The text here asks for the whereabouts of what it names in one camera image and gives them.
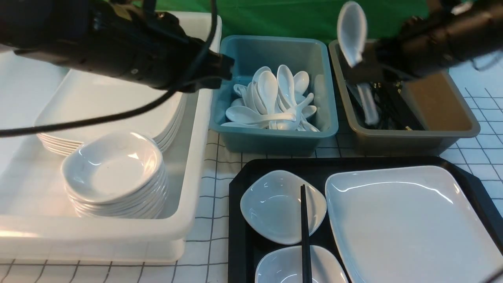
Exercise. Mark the pile of white spoons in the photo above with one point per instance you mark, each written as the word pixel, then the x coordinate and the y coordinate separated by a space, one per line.
pixel 273 101

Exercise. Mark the white checked tablecloth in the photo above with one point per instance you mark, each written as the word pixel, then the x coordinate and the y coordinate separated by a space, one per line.
pixel 26 165

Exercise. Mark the white small dish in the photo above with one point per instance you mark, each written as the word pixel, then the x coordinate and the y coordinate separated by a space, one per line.
pixel 272 207
pixel 285 266

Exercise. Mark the black serving tray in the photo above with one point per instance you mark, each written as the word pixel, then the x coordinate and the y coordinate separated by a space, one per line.
pixel 246 247

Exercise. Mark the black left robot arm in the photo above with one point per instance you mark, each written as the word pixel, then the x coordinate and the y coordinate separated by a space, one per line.
pixel 114 38

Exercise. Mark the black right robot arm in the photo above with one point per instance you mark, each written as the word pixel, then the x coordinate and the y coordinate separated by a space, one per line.
pixel 474 32

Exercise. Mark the brown plastic bin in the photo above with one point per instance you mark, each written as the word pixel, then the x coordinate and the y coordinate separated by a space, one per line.
pixel 435 101

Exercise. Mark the pile of black chopsticks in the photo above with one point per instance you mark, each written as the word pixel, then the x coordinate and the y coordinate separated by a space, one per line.
pixel 394 112

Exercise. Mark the blue plastic bin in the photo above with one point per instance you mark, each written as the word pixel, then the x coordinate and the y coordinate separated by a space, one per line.
pixel 299 54

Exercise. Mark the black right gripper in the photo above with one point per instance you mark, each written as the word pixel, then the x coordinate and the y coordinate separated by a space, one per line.
pixel 420 49

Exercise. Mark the white ceramic spoon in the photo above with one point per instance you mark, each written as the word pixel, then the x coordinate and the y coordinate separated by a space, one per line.
pixel 352 36

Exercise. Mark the large white plastic tub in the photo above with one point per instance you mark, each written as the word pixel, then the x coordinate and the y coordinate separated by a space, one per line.
pixel 39 223

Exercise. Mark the stack of white small bowls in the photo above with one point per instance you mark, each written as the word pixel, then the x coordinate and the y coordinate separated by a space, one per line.
pixel 120 175

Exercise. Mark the green backdrop cloth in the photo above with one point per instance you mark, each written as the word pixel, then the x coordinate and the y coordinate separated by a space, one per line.
pixel 316 19

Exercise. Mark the large white rice plate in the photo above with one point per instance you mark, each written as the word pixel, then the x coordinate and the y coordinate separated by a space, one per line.
pixel 408 225

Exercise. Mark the black chopsticks pair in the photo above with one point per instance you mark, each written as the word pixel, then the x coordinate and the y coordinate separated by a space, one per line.
pixel 306 258

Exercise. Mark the stack of white square plates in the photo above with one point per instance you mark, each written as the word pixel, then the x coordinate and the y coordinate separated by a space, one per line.
pixel 83 95

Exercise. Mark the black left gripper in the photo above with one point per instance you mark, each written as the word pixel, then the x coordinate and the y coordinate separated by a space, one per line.
pixel 168 58

